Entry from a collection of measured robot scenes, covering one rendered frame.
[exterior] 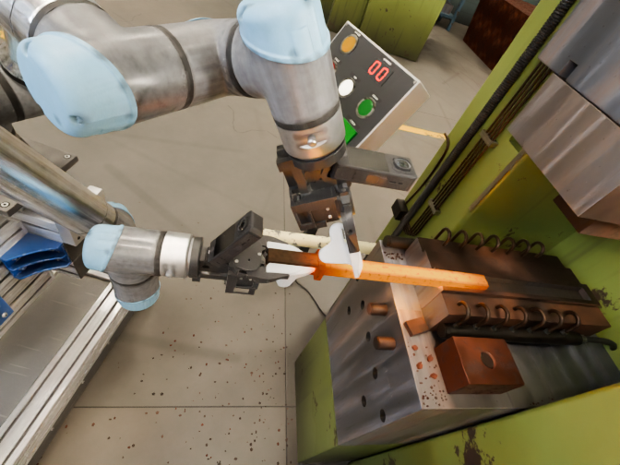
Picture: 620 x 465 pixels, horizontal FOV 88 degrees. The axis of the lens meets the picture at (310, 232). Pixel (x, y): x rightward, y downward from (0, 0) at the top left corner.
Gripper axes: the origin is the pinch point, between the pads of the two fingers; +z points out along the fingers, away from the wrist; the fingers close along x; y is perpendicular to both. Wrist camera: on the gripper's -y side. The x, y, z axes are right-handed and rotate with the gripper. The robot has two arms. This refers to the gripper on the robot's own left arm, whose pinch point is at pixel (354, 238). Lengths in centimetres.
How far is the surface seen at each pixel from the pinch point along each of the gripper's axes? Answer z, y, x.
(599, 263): 40, -58, -8
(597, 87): -15.0, -33.5, -4.5
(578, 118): -11.9, -31.7, -3.1
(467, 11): 284, -343, -797
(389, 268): 11.7, -5.4, -0.4
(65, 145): 35, 159, -139
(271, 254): -0.1, 14.4, -0.1
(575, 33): -17.7, -35.0, -13.7
